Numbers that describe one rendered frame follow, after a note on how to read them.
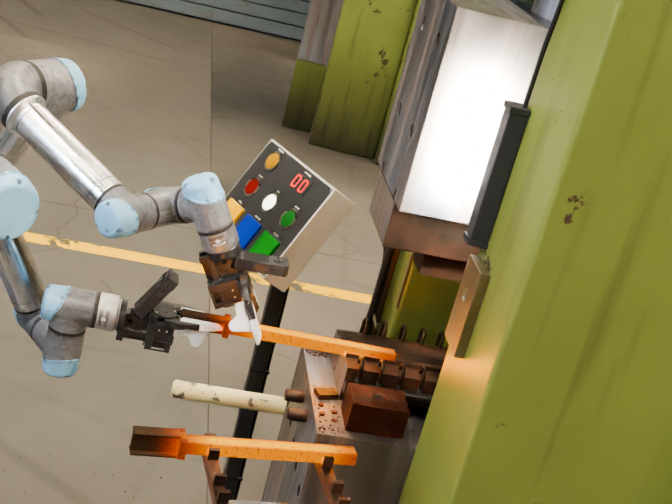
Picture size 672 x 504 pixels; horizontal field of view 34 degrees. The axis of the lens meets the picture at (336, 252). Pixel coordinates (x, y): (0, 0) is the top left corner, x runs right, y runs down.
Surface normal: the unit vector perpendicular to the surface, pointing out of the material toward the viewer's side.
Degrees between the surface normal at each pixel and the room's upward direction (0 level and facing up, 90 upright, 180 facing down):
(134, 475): 0
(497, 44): 90
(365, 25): 90
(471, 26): 90
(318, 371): 0
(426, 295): 90
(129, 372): 0
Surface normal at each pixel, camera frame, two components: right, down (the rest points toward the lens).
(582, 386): 0.10, 0.40
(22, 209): 0.68, 0.36
